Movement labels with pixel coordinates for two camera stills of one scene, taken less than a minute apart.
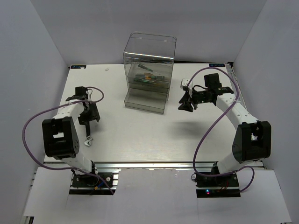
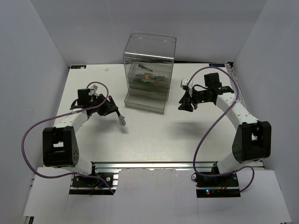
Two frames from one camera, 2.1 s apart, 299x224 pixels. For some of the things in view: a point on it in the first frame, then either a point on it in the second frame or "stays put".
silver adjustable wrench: x=89 y=139 to x=122 y=120
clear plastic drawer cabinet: x=148 y=60 stays put
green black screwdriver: x=157 y=77 stays put
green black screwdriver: x=139 y=80 stays put
